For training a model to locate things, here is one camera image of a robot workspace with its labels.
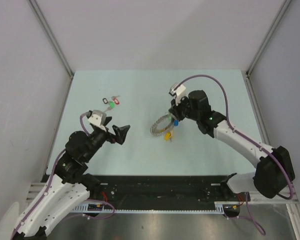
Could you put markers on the key with black tag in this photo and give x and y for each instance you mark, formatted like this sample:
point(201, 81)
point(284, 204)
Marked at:
point(105, 101)

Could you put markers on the key with light-green tag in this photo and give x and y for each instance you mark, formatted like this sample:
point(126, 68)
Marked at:
point(110, 106)

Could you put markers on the key with yellow tag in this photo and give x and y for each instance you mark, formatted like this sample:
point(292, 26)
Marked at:
point(167, 136)

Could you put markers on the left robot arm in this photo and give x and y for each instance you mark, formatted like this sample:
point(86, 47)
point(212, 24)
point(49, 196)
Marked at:
point(68, 185)

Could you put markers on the right aluminium frame post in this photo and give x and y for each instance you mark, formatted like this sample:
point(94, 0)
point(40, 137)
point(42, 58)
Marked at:
point(269, 35)

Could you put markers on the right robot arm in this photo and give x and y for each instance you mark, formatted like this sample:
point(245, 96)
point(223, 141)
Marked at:
point(273, 166)

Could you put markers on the left aluminium frame post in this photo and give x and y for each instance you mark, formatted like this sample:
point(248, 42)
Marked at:
point(40, 17)

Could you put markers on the aluminium frame post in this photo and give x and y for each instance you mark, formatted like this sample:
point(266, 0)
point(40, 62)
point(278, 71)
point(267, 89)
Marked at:
point(269, 35)
point(40, 17)

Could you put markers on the white slotted cable duct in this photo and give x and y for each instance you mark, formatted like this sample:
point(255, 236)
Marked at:
point(92, 208)

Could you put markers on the right aluminium side rail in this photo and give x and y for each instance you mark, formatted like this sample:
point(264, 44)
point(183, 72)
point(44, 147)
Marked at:
point(256, 109)

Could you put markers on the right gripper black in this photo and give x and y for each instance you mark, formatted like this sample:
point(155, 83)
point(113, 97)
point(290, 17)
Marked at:
point(175, 109)

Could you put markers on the metal disc with keyrings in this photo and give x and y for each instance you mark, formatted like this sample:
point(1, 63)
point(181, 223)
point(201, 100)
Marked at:
point(162, 125)

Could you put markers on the key with red tag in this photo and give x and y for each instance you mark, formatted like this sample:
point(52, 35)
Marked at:
point(115, 100)

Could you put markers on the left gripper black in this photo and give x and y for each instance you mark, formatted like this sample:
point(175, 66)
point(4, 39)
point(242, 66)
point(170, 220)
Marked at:
point(120, 132)

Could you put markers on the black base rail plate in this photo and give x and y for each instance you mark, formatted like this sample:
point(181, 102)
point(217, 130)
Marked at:
point(161, 193)

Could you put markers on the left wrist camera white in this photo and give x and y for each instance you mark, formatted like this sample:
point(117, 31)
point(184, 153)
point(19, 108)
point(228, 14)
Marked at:
point(97, 118)

